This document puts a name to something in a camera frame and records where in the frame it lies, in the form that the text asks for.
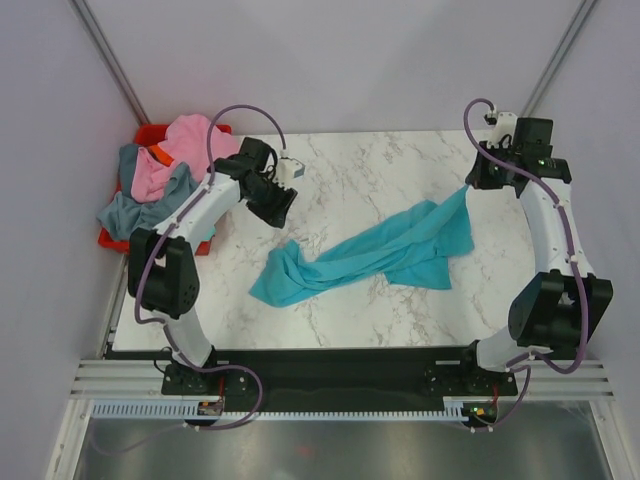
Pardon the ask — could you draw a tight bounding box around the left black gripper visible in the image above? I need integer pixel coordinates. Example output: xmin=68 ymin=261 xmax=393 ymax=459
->
xmin=244 ymin=173 xmax=297 ymax=230

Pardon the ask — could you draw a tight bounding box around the teal t shirt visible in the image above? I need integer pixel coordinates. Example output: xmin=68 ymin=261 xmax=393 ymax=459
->
xmin=249 ymin=187 xmax=474 ymax=308

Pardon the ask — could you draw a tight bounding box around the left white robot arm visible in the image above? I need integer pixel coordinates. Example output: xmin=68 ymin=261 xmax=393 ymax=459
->
xmin=128 ymin=137 xmax=305 ymax=393

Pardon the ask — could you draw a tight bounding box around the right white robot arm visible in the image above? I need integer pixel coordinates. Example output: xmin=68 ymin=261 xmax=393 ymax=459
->
xmin=457 ymin=108 xmax=613 ymax=394

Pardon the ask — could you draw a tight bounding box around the pink t shirt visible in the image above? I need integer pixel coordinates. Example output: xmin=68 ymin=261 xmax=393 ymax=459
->
xmin=140 ymin=114 xmax=239 ymax=183

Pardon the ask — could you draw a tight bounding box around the grey t shirt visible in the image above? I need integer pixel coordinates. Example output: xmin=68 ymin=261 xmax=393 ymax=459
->
xmin=97 ymin=144 xmax=199 ymax=241

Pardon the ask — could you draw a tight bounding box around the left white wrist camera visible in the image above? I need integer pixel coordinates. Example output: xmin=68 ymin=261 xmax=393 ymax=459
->
xmin=275 ymin=157 xmax=305 ymax=186

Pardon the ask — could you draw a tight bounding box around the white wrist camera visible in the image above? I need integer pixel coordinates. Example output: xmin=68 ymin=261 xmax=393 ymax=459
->
xmin=484 ymin=108 xmax=518 ymax=149
xmin=275 ymin=157 xmax=305 ymax=186

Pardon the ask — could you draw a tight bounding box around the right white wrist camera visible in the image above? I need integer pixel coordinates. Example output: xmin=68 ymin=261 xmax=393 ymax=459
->
xmin=484 ymin=108 xmax=518 ymax=149

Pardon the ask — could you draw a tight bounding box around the right corner frame post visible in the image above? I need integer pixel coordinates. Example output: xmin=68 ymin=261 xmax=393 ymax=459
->
xmin=509 ymin=0 xmax=600 ymax=117

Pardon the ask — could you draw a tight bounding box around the corner frame post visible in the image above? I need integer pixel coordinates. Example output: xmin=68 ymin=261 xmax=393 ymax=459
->
xmin=509 ymin=0 xmax=600 ymax=117
xmin=69 ymin=0 xmax=149 ymax=125

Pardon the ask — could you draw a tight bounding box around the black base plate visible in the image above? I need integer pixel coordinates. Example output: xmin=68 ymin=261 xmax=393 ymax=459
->
xmin=102 ymin=342 xmax=520 ymax=414

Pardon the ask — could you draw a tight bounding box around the white slotted cable duct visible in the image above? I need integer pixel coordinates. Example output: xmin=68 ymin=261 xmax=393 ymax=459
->
xmin=91 ymin=397 xmax=499 ymax=422

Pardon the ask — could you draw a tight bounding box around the aluminium extrusion rail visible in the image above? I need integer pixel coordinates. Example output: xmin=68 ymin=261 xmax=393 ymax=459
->
xmin=71 ymin=360 xmax=614 ymax=401

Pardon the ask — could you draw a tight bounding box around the left corner frame post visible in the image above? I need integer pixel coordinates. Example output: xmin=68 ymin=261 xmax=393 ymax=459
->
xmin=69 ymin=0 xmax=149 ymax=125

